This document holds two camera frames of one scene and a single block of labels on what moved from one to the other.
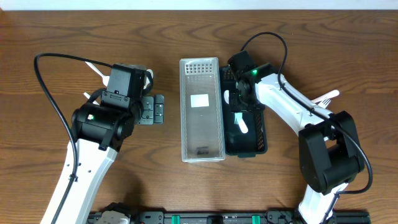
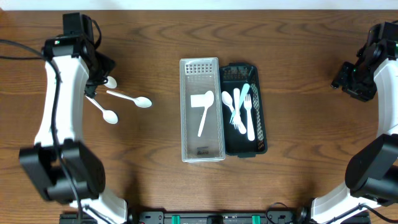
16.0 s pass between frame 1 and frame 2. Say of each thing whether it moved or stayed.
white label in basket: stayed
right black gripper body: moved
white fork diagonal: moved
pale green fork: moved
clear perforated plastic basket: stayed
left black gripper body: moved
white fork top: moved
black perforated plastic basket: stayed
